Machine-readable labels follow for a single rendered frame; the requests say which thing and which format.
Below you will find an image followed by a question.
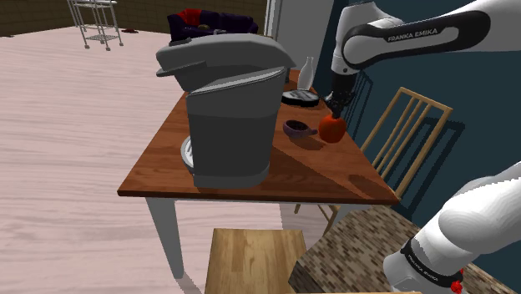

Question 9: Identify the red apple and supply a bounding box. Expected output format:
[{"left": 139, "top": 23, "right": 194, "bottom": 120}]
[{"left": 318, "top": 113, "right": 348, "bottom": 144}]

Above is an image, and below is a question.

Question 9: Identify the white glass bottle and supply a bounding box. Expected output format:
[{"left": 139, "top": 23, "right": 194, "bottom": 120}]
[{"left": 296, "top": 56, "right": 316, "bottom": 91}]

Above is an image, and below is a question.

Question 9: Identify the black round scale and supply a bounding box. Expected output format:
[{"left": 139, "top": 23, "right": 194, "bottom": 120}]
[{"left": 281, "top": 89, "right": 321, "bottom": 109}]

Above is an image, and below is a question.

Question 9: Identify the purple cup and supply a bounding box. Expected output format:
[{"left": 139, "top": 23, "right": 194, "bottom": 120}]
[{"left": 282, "top": 119, "right": 318, "bottom": 139}]

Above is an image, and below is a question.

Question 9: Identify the light wooden chair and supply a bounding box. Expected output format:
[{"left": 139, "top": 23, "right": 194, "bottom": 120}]
[{"left": 293, "top": 86, "right": 454, "bottom": 237}]

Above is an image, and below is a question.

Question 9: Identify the brown wooden table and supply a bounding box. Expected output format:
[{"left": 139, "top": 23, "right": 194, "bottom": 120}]
[{"left": 117, "top": 68, "right": 401, "bottom": 281}]

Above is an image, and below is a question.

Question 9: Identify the grey coffee machine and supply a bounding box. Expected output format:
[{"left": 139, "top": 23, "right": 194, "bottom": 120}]
[{"left": 155, "top": 33, "right": 297, "bottom": 190}]

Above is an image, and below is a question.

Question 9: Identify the dark purple sofa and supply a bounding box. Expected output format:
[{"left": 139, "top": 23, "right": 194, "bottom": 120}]
[{"left": 166, "top": 8, "right": 260, "bottom": 42}]

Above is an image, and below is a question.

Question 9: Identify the patterned robot stand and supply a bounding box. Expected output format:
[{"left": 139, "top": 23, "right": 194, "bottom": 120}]
[{"left": 287, "top": 205, "right": 518, "bottom": 294}]

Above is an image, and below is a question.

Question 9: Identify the light wooden stool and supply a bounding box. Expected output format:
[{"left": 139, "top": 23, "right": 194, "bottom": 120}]
[{"left": 204, "top": 227, "right": 307, "bottom": 294}]

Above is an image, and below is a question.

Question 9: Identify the metal wire cart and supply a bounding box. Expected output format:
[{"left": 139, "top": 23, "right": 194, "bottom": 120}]
[{"left": 66, "top": 0, "right": 124, "bottom": 52}]

